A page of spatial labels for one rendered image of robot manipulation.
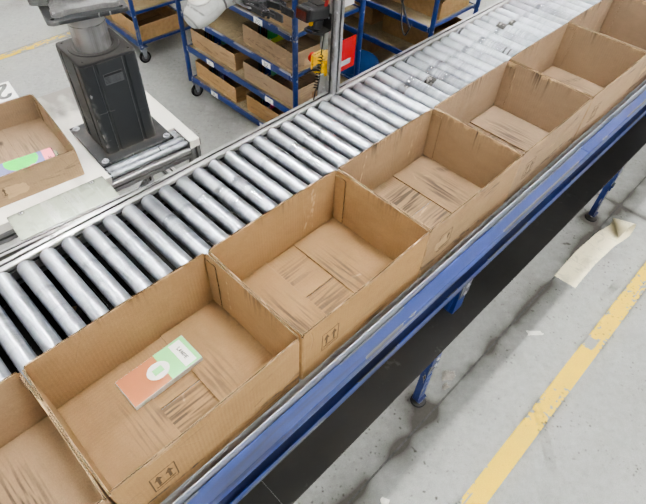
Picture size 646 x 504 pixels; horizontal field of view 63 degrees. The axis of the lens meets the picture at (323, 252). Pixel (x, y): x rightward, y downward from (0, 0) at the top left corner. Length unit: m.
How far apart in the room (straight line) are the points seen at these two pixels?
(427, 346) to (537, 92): 0.87
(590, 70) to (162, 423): 1.83
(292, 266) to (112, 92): 0.84
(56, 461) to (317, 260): 0.69
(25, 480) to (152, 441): 0.22
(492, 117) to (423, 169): 0.38
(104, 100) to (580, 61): 1.64
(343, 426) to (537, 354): 1.21
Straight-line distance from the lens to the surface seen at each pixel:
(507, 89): 1.88
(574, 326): 2.53
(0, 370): 1.46
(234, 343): 1.16
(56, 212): 1.76
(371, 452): 2.01
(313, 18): 1.95
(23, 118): 2.15
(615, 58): 2.17
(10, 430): 1.17
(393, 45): 3.41
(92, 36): 1.77
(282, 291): 1.23
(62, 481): 1.12
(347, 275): 1.27
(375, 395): 1.41
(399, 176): 1.54
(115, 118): 1.84
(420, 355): 1.49
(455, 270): 1.30
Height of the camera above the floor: 1.88
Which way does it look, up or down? 49 degrees down
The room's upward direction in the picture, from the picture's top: 3 degrees clockwise
